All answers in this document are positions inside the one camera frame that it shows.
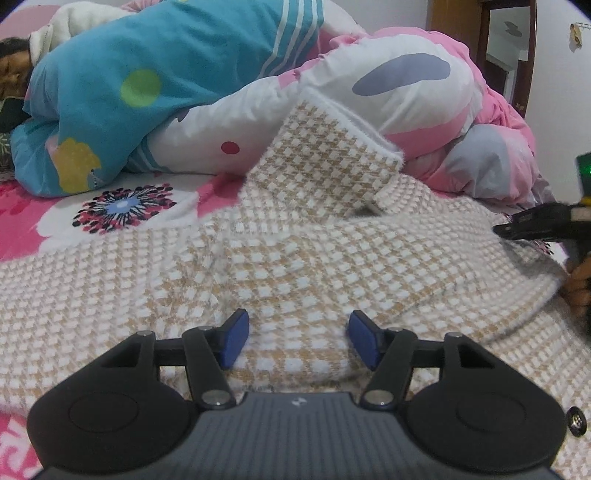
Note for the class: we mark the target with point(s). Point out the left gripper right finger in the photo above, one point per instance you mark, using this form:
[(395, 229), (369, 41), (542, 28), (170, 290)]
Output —
[(389, 355)]

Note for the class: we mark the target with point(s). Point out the dark patterned pillow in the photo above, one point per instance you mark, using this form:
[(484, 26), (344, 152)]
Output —
[(11, 116)]

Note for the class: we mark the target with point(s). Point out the beige checkered knit coat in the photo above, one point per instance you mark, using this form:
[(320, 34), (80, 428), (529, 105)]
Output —
[(326, 224)]

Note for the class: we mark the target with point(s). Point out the sleeping person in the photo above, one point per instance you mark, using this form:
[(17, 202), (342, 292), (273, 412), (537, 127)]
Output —
[(15, 67)]

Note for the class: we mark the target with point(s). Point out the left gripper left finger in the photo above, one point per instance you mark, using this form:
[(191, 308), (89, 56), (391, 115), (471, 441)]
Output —
[(209, 352)]

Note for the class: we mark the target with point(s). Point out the pink rabbit quilt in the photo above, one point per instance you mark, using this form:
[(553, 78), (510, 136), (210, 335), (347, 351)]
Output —
[(419, 89)]

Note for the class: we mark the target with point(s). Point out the pink floral bed sheet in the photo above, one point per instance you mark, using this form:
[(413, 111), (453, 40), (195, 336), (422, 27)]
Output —
[(79, 274)]

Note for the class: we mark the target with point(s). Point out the right hand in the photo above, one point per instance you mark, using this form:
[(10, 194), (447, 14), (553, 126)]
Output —
[(576, 290)]

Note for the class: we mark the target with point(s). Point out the blue cartoon quilt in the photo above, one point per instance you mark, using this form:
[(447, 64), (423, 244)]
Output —
[(92, 100)]

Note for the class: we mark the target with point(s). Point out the brown wooden door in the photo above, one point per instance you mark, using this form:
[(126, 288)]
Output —
[(501, 36)]

